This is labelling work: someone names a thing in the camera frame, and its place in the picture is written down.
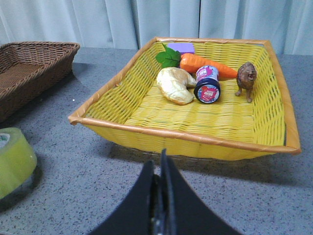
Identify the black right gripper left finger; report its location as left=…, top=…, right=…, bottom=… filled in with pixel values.
left=90, top=161, right=158, bottom=235

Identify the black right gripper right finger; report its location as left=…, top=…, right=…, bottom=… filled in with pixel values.
left=154, top=149, right=240, bottom=235

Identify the yellow-green packing tape roll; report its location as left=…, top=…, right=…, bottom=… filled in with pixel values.
left=0, top=127, right=37, bottom=199

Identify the yellow woven basket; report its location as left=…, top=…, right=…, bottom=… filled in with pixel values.
left=68, top=37, right=301, bottom=161

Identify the small purple lidded jar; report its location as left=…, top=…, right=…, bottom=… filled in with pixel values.
left=194, top=65, right=221, bottom=104

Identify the toy croissant bread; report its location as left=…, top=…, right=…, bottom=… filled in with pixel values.
left=156, top=67, right=196, bottom=105

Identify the orange toy carrot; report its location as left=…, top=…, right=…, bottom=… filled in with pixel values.
left=155, top=43, right=238, bottom=80

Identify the brown toy lion figurine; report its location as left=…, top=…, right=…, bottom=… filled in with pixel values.
left=235, top=62, right=257, bottom=103

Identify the purple block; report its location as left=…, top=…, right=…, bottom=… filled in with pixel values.
left=167, top=43, right=195, bottom=55

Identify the brown wicker basket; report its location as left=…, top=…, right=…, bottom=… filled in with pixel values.
left=0, top=42, right=80, bottom=121

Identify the white-blue curtain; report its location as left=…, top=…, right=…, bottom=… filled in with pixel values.
left=0, top=0, right=313, bottom=55

